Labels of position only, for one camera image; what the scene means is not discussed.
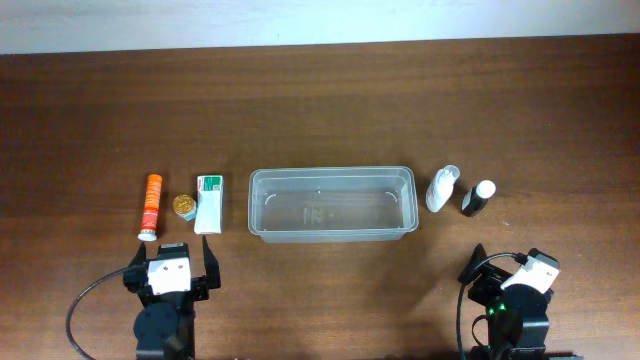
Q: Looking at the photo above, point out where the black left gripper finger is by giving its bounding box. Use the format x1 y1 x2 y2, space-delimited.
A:
129 243 147 268
202 235 221 289

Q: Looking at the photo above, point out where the orange tablet tube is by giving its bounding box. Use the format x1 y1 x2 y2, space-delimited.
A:
138 174 163 242

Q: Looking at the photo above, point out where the white green medicine box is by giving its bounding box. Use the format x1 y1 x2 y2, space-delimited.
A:
194 175 224 235

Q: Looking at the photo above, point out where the gold lidded small jar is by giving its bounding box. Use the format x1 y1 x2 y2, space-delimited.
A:
173 194 197 221

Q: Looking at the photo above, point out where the black bottle white cap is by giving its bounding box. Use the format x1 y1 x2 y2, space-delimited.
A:
461 180 496 217

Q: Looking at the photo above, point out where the white squeeze bottle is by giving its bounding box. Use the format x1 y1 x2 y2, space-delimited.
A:
426 165 460 213

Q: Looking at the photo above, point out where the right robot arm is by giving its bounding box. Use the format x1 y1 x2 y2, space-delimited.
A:
197 235 550 359

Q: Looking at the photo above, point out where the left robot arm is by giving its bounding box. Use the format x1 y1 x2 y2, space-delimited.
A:
123 243 209 360

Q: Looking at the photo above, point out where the clear plastic container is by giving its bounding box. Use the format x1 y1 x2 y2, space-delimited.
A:
248 166 419 243

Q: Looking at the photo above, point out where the left black cable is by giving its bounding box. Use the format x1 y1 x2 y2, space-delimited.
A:
65 267 132 360

